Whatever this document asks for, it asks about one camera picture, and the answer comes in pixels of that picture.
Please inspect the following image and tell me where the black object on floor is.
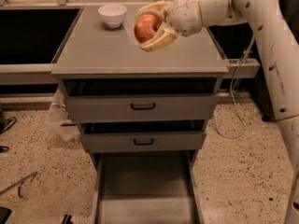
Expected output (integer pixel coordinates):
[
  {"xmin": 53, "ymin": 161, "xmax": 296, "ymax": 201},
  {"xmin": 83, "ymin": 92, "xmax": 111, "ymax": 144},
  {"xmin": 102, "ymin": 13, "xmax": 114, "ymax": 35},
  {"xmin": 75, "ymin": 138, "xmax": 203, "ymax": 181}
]
[{"xmin": 62, "ymin": 215, "xmax": 73, "ymax": 224}]

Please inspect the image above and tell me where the white ceramic bowl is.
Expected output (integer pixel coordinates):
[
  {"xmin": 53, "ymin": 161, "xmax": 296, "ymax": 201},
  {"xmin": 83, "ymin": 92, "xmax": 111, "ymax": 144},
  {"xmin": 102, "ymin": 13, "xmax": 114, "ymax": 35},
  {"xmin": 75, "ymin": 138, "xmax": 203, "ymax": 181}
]
[{"xmin": 98, "ymin": 4, "xmax": 127, "ymax": 28}]

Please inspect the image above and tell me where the metal rod on floor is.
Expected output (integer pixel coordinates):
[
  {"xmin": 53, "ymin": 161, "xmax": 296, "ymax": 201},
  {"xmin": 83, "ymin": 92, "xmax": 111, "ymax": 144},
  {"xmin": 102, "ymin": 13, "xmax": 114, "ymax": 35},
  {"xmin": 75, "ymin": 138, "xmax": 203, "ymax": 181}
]
[{"xmin": 0, "ymin": 171, "xmax": 37, "ymax": 196}]

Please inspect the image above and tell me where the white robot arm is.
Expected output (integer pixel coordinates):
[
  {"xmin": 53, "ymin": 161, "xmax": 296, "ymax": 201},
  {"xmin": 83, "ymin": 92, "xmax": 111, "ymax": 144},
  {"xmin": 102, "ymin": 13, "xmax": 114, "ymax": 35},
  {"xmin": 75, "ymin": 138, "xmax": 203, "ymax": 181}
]
[{"xmin": 136, "ymin": 0, "xmax": 299, "ymax": 224}]

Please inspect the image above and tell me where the grey top drawer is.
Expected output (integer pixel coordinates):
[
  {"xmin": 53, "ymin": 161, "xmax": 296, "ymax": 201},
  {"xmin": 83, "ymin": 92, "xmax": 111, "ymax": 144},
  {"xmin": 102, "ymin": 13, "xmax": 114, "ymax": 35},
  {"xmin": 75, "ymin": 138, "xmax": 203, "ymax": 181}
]
[{"xmin": 63, "ymin": 77, "xmax": 218, "ymax": 123}]

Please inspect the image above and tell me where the black device bottom left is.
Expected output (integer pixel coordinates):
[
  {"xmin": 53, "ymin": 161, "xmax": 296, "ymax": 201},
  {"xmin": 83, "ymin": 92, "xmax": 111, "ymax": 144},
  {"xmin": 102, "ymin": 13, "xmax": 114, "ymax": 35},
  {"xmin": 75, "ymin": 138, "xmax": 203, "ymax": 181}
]
[{"xmin": 0, "ymin": 207, "xmax": 12, "ymax": 224}]

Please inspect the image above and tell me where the grey drawer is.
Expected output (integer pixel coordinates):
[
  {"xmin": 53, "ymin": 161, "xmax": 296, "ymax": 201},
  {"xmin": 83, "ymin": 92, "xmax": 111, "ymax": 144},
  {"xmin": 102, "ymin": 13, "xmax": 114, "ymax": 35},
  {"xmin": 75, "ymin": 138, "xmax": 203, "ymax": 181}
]
[
  {"xmin": 63, "ymin": 77, "xmax": 218, "ymax": 123},
  {"xmin": 91, "ymin": 151, "xmax": 204, "ymax": 224},
  {"xmin": 81, "ymin": 119, "xmax": 206, "ymax": 153}
]

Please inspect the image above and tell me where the clear plastic bag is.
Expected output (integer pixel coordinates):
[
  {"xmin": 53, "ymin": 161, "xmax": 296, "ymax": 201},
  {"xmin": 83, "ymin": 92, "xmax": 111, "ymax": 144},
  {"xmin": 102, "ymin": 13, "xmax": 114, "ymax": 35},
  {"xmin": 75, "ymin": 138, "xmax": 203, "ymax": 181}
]
[{"xmin": 47, "ymin": 89, "xmax": 79, "ymax": 142}]

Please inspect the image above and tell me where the grey drawer cabinet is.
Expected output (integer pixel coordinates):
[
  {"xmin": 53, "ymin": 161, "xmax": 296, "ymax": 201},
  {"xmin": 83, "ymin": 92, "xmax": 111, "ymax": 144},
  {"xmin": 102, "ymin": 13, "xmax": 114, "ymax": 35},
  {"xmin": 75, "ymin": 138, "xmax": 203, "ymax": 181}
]
[{"xmin": 50, "ymin": 4, "xmax": 231, "ymax": 224}]

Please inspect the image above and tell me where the grey bottom drawer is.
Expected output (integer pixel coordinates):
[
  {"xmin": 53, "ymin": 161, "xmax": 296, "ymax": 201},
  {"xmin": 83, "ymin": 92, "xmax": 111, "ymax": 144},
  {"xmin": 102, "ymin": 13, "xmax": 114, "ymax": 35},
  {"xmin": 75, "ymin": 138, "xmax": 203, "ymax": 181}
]
[{"xmin": 91, "ymin": 151, "xmax": 204, "ymax": 224}]

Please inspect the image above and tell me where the red apple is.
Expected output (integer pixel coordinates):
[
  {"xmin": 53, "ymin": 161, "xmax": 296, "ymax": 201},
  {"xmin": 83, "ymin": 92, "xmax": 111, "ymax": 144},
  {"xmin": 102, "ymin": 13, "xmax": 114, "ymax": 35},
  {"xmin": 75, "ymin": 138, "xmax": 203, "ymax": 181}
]
[{"xmin": 134, "ymin": 14, "xmax": 162, "ymax": 43}]

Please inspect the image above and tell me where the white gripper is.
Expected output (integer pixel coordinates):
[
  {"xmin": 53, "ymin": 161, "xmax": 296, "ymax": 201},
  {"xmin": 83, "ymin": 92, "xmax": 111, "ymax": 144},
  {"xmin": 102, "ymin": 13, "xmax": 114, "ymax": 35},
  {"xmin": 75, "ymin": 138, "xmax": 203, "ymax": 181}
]
[{"xmin": 135, "ymin": 0, "xmax": 202, "ymax": 52}]

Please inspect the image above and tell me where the white cable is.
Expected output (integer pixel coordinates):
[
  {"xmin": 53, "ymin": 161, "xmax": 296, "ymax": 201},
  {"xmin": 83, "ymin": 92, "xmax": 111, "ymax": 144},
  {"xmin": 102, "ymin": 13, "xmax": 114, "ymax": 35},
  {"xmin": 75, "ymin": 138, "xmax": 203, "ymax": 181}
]
[{"xmin": 213, "ymin": 35, "xmax": 256, "ymax": 140}]

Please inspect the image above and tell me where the grey middle drawer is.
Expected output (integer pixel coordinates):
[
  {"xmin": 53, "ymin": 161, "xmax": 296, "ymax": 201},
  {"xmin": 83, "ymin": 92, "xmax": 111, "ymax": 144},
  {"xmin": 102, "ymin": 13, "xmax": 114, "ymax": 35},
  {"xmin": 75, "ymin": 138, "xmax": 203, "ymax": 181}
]
[{"xmin": 81, "ymin": 119, "xmax": 206, "ymax": 153}]

